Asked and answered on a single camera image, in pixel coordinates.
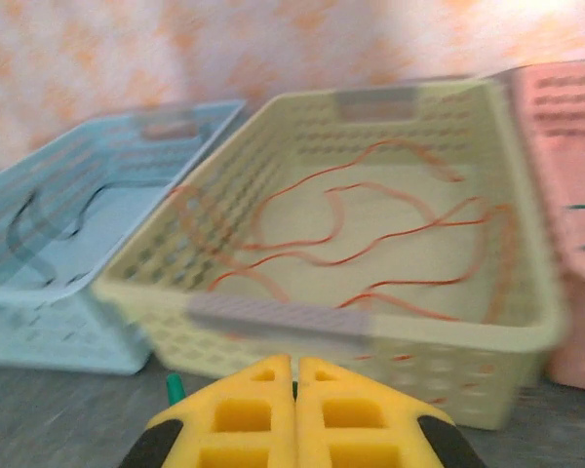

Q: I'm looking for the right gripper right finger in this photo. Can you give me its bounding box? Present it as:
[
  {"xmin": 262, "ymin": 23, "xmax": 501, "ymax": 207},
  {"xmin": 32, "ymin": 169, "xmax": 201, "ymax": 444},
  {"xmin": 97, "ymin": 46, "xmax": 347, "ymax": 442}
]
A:
[{"xmin": 294, "ymin": 355, "xmax": 488, "ymax": 468}]

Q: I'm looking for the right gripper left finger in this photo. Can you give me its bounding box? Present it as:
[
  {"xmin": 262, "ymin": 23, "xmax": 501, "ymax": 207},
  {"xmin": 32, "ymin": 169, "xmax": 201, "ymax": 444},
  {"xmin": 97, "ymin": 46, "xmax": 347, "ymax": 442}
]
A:
[{"xmin": 121, "ymin": 354, "xmax": 297, "ymax": 468}]

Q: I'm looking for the thin green cable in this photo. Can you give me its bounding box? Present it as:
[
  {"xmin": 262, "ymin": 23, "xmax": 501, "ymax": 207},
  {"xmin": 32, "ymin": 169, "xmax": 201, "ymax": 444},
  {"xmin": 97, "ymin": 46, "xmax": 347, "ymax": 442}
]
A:
[
  {"xmin": 165, "ymin": 372, "xmax": 187, "ymax": 407},
  {"xmin": 565, "ymin": 202, "xmax": 585, "ymax": 254}
]

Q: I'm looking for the thin orange cable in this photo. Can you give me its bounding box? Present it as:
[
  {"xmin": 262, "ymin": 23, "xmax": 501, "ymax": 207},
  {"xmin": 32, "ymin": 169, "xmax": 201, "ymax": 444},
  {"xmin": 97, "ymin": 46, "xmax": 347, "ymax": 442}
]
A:
[
  {"xmin": 168, "ymin": 138, "xmax": 518, "ymax": 326},
  {"xmin": 204, "ymin": 179, "xmax": 518, "ymax": 326}
]

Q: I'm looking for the bundle of thin wires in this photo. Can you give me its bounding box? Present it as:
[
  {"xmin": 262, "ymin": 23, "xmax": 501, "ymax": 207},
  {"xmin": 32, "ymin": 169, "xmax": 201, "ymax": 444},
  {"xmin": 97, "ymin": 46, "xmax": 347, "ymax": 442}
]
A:
[{"xmin": 4, "ymin": 177, "xmax": 176, "ymax": 289}]

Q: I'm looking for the pale green plastic basket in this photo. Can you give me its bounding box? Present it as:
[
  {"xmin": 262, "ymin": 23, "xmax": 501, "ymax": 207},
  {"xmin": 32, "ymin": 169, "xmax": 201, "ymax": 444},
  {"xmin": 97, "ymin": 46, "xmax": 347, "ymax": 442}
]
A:
[{"xmin": 92, "ymin": 77, "xmax": 566, "ymax": 433}]

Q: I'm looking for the light blue plastic basket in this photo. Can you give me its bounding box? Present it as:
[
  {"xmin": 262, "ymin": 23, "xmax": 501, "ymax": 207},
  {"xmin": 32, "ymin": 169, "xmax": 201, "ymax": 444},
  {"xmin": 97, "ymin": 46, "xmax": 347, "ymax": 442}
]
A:
[{"xmin": 0, "ymin": 99, "xmax": 248, "ymax": 376}]

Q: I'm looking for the pink plastic basket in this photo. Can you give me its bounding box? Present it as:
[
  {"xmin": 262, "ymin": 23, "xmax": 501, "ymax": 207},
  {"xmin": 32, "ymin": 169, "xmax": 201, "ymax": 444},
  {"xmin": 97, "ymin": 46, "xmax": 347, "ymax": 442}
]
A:
[{"xmin": 509, "ymin": 58, "xmax": 585, "ymax": 394}]

